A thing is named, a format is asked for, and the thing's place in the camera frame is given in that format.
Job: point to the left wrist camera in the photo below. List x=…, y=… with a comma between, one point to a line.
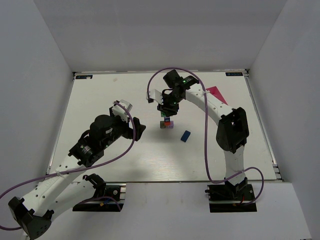
x=121, y=108

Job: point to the long dark blue block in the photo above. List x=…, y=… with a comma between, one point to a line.
x=185, y=136

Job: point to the purple wood cube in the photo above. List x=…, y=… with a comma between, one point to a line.
x=170, y=125

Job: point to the pink plastic box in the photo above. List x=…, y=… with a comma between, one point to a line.
x=216, y=93

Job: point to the olive grey wood cube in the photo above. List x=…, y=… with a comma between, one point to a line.
x=162, y=124

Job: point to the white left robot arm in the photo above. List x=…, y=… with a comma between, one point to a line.
x=36, y=210

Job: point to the blue label right corner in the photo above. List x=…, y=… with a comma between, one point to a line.
x=234, y=74

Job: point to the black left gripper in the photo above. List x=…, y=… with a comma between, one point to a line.
x=130, y=130

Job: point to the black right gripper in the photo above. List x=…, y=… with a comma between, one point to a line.
x=167, y=109

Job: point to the blue label left corner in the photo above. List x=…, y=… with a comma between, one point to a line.
x=83, y=77

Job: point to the red letter wood cube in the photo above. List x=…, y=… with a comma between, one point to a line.
x=167, y=124

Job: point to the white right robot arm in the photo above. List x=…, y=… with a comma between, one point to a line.
x=232, y=124

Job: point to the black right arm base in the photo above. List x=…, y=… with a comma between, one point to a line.
x=221, y=200

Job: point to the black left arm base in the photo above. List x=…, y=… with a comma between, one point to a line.
x=107, y=197

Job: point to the blue label corner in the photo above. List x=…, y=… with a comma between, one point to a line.
x=83, y=77
x=234, y=74

